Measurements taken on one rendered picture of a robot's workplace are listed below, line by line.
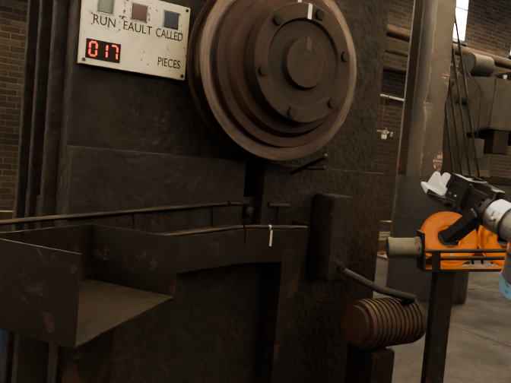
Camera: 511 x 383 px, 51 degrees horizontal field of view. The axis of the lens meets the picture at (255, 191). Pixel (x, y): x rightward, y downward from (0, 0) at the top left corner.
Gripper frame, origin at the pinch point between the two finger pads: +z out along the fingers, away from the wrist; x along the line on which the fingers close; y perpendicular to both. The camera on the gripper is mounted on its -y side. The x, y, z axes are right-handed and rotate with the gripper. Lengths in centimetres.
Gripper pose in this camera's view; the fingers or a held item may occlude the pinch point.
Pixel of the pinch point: (425, 187)
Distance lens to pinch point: 143.0
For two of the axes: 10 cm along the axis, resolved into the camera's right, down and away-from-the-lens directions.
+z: -4.7, -3.9, 7.9
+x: -8.5, -0.5, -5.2
